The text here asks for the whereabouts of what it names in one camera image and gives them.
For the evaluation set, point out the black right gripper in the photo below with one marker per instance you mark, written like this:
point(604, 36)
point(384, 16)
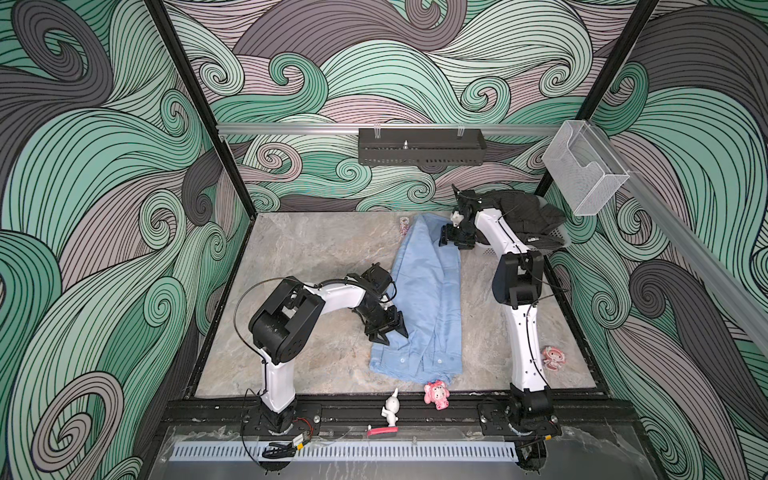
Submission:
point(447, 234)

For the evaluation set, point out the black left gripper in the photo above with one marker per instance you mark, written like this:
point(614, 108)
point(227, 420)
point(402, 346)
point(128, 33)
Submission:
point(394, 321)

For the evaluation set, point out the light blue long sleeve shirt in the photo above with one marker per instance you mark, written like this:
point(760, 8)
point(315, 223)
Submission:
point(428, 281)

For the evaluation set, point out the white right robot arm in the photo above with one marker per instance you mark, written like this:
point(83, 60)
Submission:
point(517, 286)

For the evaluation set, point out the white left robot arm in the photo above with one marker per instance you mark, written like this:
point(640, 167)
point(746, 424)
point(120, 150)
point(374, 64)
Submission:
point(281, 327)

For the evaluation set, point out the small pink patterned cup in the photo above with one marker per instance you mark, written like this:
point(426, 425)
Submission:
point(404, 225)

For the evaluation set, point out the dark grey folded shirt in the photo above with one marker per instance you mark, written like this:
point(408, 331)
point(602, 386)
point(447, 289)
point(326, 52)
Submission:
point(513, 204)

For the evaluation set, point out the white figurine toy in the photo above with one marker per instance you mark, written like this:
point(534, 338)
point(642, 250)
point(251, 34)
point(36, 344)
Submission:
point(391, 408)

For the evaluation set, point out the pink pig toy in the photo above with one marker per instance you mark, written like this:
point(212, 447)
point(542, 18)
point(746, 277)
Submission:
point(436, 393)

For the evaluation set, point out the white plastic laundry basket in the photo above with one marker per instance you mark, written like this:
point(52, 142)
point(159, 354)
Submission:
point(544, 227)

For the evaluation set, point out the pink flat stick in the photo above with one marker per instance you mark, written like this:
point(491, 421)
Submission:
point(381, 431)

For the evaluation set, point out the pink white sticker toy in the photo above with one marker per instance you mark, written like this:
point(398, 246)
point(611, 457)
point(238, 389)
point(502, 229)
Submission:
point(553, 358)

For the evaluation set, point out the black perforated wall tray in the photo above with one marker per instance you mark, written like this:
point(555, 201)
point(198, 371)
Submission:
point(421, 148)

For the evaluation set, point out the clear plastic wall bin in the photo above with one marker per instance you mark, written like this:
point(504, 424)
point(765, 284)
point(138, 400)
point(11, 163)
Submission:
point(585, 167)

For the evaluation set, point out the white slotted cable duct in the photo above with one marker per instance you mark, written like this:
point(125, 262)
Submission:
point(352, 451)

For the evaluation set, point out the black right corner post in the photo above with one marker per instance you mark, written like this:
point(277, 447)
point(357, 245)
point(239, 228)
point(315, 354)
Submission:
point(614, 28)

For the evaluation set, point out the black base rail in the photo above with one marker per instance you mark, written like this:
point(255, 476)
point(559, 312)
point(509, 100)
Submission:
point(494, 413)

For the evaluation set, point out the aluminium back rail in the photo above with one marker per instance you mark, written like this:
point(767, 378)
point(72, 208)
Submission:
point(305, 128)

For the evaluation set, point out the aluminium rail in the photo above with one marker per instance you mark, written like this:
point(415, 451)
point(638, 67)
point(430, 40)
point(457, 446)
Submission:
point(709, 229)
point(305, 128)

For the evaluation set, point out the aluminium right rail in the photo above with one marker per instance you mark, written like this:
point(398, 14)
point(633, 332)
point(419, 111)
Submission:
point(709, 229)

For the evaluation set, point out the black corner frame post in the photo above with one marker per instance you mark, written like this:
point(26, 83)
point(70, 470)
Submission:
point(174, 47)

